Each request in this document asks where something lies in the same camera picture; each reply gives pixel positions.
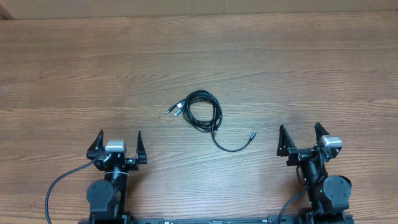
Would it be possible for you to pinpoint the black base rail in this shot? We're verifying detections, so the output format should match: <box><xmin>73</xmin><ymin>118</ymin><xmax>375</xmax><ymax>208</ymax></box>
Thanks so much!
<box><xmin>78</xmin><ymin>215</ymin><xmax>354</xmax><ymax>224</ymax></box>

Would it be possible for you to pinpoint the black USB cable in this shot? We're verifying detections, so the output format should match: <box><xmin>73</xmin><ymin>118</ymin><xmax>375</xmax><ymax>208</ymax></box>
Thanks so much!
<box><xmin>165</xmin><ymin>90</ymin><xmax>257</xmax><ymax>153</ymax></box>

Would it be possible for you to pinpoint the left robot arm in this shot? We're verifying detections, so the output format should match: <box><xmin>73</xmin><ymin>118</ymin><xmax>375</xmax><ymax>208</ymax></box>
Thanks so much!
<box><xmin>86</xmin><ymin>131</ymin><xmax>147</xmax><ymax>223</ymax></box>

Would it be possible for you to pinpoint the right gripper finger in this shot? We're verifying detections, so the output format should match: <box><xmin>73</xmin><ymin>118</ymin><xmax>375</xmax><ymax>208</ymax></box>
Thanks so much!
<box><xmin>314</xmin><ymin>122</ymin><xmax>330</xmax><ymax>142</ymax></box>
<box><xmin>277</xmin><ymin>124</ymin><xmax>296</xmax><ymax>157</ymax></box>

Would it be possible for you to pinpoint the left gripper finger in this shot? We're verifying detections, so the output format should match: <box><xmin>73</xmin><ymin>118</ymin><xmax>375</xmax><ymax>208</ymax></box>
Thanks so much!
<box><xmin>136</xmin><ymin>130</ymin><xmax>147</xmax><ymax>164</ymax></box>
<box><xmin>86</xmin><ymin>129</ymin><xmax>104</xmax><ymax>160</ymax></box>

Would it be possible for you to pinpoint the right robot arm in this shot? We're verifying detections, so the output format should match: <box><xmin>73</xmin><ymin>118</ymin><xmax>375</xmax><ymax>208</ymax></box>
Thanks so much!
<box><xmin>276</xmin><ymin>123</ymin><xmax>354</xmax><ymax>223</ymax></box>

